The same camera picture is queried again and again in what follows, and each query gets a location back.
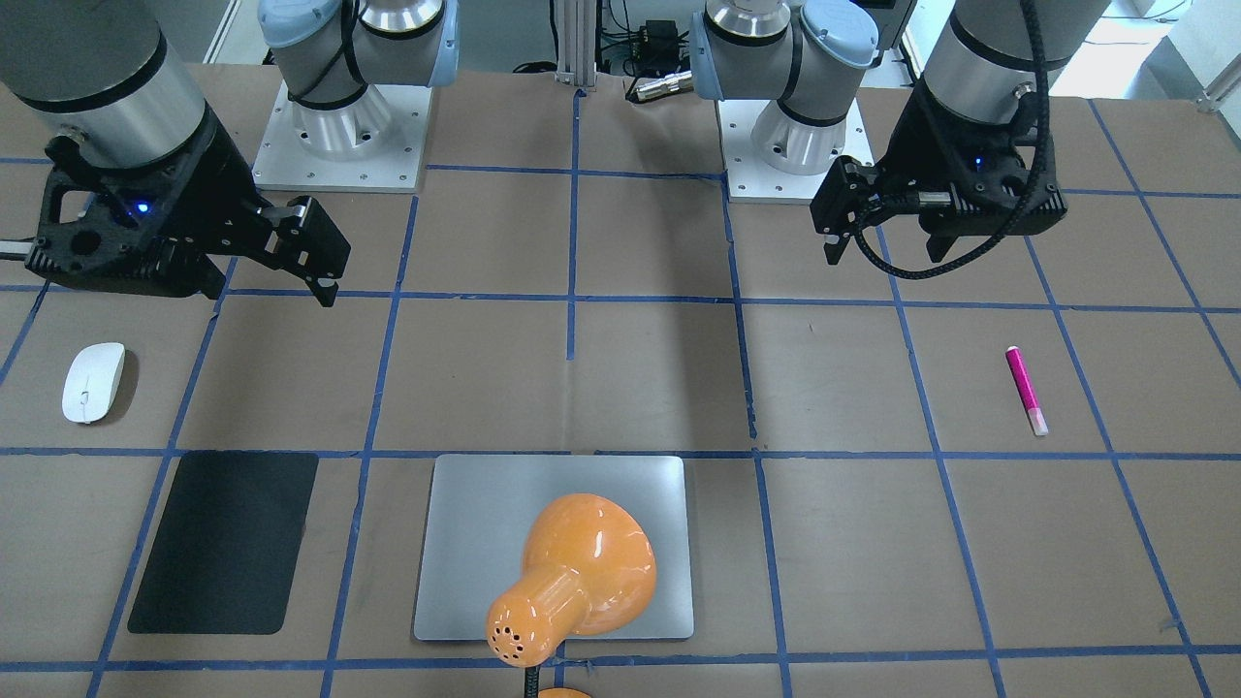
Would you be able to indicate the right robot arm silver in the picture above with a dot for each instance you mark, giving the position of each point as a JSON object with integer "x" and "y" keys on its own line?
{"x": 106, "y": 69}

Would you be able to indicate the white computer mouse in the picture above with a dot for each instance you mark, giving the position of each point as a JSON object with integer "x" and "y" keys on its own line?
{"x": 92, "y": 382}

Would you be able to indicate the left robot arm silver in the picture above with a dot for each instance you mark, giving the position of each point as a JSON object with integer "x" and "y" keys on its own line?
{"x": 811, "y": 59}

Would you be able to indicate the aluminium frame post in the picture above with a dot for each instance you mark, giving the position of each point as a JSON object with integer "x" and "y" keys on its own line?
{"x": 577, "y": 41}

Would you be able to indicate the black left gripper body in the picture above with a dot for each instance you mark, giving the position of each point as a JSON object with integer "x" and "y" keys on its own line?
{"x": 914, "y": 148}

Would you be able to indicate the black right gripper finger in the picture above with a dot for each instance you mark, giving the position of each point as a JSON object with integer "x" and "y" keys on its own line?
{"x": 306, "y": 242}
{"x": 207, "y": 277}

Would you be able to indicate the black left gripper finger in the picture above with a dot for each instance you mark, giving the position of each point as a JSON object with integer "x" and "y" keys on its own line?
{"x": 938, "y": 246}
{"x": 840, "y": 209}

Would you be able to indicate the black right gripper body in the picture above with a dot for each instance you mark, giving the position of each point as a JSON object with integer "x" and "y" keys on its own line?
{"x": 215, "y": 186}

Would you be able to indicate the black electronics box with cables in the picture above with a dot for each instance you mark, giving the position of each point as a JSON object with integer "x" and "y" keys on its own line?
{"x": 643, "y": 38}

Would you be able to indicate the orange desk lamp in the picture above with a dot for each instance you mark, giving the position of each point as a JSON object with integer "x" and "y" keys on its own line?
{"x": 587, "y": 568}

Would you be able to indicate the black mousepad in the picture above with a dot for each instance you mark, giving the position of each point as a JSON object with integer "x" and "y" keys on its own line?
{"x": 226, "y": 550}

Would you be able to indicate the silver notebook laptop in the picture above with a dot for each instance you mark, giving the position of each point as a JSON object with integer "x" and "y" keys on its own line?
{"x": 482, "y": 507}

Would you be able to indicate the pink pen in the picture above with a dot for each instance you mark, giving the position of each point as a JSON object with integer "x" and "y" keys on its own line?
{"x": 1026, "y": 391}

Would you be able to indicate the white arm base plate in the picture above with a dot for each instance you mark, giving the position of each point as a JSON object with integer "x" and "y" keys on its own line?
{"x": 374, "y": 145}
{"x": 747, "y": 155}

